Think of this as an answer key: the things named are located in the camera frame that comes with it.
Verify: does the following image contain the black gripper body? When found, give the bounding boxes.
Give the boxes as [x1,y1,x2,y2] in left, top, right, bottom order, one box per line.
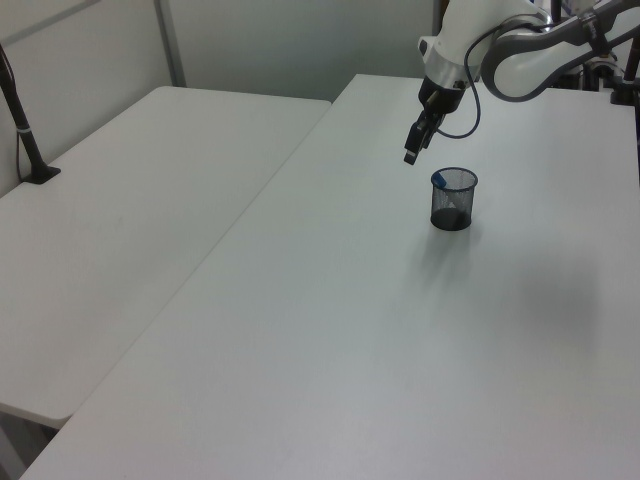
[417,77,468,121]

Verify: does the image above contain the blue gripper cable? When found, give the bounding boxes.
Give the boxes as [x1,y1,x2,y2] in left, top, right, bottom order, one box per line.
[435,27,507,140]

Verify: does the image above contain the black camera stand pole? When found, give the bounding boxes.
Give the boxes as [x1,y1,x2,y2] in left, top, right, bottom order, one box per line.
[0,42,62,186]

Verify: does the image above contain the blue and white marker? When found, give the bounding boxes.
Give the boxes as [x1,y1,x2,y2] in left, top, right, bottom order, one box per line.
[431,171,464,214]

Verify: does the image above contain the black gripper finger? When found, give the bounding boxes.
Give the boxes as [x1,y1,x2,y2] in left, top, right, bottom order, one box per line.
[403,116,433,167]
[424,112,447,151]

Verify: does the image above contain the grey metal partition post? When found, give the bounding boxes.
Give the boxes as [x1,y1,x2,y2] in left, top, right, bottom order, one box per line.
[153,0,187,89]

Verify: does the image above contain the black mesh pen cup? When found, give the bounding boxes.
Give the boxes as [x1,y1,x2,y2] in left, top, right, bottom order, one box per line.
[429,167,480,232]

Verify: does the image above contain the black clamp camera stand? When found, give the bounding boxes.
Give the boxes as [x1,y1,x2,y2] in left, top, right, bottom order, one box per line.
[608,39,640,106]

